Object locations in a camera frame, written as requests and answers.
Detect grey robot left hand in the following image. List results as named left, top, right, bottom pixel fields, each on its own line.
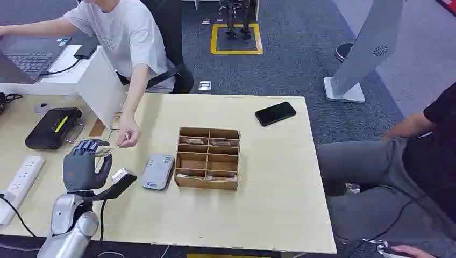
left=62, top=139, right=113, bottom=194

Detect small printed card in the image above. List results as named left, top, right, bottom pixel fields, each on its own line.
left=95, top=145, right=119, bottom=157

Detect clear device stand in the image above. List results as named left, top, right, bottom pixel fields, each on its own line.
left=63, top=119, right=86, bottom=144

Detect black device with yellow stripe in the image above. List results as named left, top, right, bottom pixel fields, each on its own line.
left=25, top=107, right=83, bottom=151

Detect person's hand holding card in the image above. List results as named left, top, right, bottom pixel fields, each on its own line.
left=116, top=119, right=142, bottom=149

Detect white power strip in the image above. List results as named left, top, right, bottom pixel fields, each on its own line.
left=0, top=155, right=47, bottom=227

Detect white desk partition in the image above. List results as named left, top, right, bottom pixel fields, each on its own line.
left=0, top=45, right=127, bottom=129

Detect black power adapter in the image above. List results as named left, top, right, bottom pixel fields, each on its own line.
left=73, top=44, right=101, bottom=60

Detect dark laptop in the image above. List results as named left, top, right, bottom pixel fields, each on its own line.
left=0, top=35, right=72, bottom=85

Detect wooden divided card box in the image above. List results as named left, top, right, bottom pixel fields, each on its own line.
left=173, top=127, right=241, bottom=191

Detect person at laptop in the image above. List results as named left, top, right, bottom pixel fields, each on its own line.
left=0, top=0, right=195, bottom=149

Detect black office chair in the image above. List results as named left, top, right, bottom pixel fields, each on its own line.
left=117, top=0, right=195, bottom=95

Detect black smartphone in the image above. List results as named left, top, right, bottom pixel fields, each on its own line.
left=254, top=101, right=297, bottom=127

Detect black robot legs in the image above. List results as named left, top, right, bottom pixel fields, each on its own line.
left=218, top=0, right=254, bottom=40

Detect black round base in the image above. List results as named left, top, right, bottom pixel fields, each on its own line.
left=335, top=42, right=354, bottom=63

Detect person in dark top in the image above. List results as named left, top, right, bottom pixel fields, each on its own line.
left=316, top=82, right=456, bottom=258

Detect grey floor stand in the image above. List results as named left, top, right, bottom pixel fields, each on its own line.
left=323, top=0, right=406, bottom=104

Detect person's hand at edge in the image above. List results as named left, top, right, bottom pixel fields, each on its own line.
left=389, top=245, right=436, bottom=258

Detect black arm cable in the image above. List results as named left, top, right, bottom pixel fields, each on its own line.
left=98, top=198, right=108, bottom=243

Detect black power strip cable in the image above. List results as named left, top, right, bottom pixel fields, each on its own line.
left=0, top=193, right=37, bottom=238

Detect black adapter cable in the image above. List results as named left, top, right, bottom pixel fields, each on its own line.
left=39, top=58, right=82, bottom=76

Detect black cable bundle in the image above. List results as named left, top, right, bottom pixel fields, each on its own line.
left=0, top=92, right=24, bottom=116

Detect thin black cable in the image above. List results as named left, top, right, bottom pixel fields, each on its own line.
left=334, top=183, right=456, bottom=247

